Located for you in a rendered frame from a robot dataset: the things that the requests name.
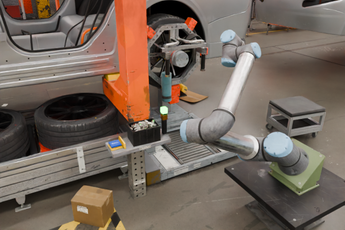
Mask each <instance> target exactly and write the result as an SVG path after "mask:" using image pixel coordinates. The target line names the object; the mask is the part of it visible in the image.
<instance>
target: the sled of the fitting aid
mask: <svg viewBox="0 0 345 230"><path fill-rule="evenodd" d="M188 119H195V118H193V117H192V116H191V115H189V117H188V118H184V119H179V120H175V121H171V122H167V132H170V131H173V130H177V129H180V126H181V124H182V122H183V121H184V120H188Z"/></svg>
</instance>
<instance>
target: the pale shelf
mask: <svg viewBox="0 0 345 230"><path fill-rule="evenodd" d="M161 133H162V129H160V134H161ZM122 140H123V141H124V142H125V144H126V149H124V147H123V148H121V149H117V150H113V151H111V150H110V148H109V147H108V144H109V143H108V142H106V143H105V145H106V148H107V149H108V151H109V152H110V154H111V156H112V157H113V158H117V157H120V156H124V155H128V154H131V153H134V152H138V151H142V150H145V149H149V148H152V147H156V146H160V145H163V144H167V143H170V142H171V138H170V137H169V136H168V135H162V134H161V140H160V141H157V142H152V143H148V144H144V145H140V146H135V147H133V145H132V144H131V142H130V140H129V139H128V137H126V138H123V139H122Z"/></svg>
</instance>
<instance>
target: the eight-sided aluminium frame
mask: <svg viewBox="0 0 345 230"><path fill-rule="evenodd" d="M170 29H172V30H174V29H182V30H183V31H184V32H185V33H186V34H187V35H188V36H189V35H190V34H191V33H193V32H192V31H191V30H190V29H189V28H188V26H187V25H186V24H185V23H175V24H161V25H159V26H158V27H157V28H156V29H155V32H156V34H155V35H154V36H153V38H152V39H149V38H148V39H147V48H148V75H149V76H150V77H152V78H153V79H154V80H155V81H156V82H157V83H158V84H160V85H161V79H160V78H159V77H158V76H157V75H155V74H154V73H153V72H152V71H151V70H150V47H151V46H152V45H153V43H154V42H155V41H156V40H157V38H158V37H159V36H160V35H161V34H162V32H163V31H164V30H170ZM199 64H200V53H198V52H197V48H193V62H192V63H191V64H190V65H189V67H188V68H187V69H186V70H185V71H184V73H183V74H182V75H181V76H180V77H179V78H174V79H171V85H175V84H181V83H185V82H186V81H187V79H188V78H189V77H190V75H191V74H192V73H193V72H194V70H195V69H196V68H197V67H198V66H199Z"/></svg>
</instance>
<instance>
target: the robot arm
mask: <svg viewBox="0 0 345 230"><path fill-rule="evenodd" d="M220 40H221V42H222V43H223V46H222V58H221V64H222V65H223V66H225V67H235V68H234V71H233V73H232V75H231V77H230V80H229V82H228V84H227V87H226V89H225V91H224V94H223V96H222V98H221V101H220V103H219V105H218V108H216V109H214V110H213V111H212V114H211V115H210V116H209V117H207V118H199V119H188V120H184V121H183V122H182V124H181V126H180V136H181V138H182V140H183V141H184V142H185V143H197V144H201V145H207V146H211V147H214V148H218V149H222V150H226V151H230V152H233V153H236V154H237V156H238V157H239V159H240V160H242V161H247V162H248V161H258V162H277V163H278V167H279V168H280V170H281V171H282V172H283V173H285V174H286V175H289V176H296V175H299V174H301V173H303V172H304V171H305V170H306V168H307V167H308V164H309V156H308V154H307V153H306V152H305V151H304V150H303V149H302V148H300V147H298V146H296V145H295V144H294V143H293V142H292V140H291V139H290V138H289V137H288V136H286V135H285V134H283V133H281V132H273V133H271V134H269V135H268V136H267V137H254V136H251V135H245V136H242V135H239V134H236V133H234V132H231V131H230V129H231V128H232V127H233V125H234V122H235V116H234V113H235V111H236V108H237V105H238V103H239V100H240V98H241V95H242V92H243V90H244V87H245V84H246V81H247V79H248V76H249V74H250V71H251V68H252V66H253V63H254V62H255V59H258V58H260V57H261V50H260V47H259V45H258V44H257V43H250V44H247V45H246V44H245V39H244V38H242V39H240V37H239V36H238V35H236V33H235V32H233V31H232V30H226V31H224V32H223V33H222V34H221V37H220Z"/></svg>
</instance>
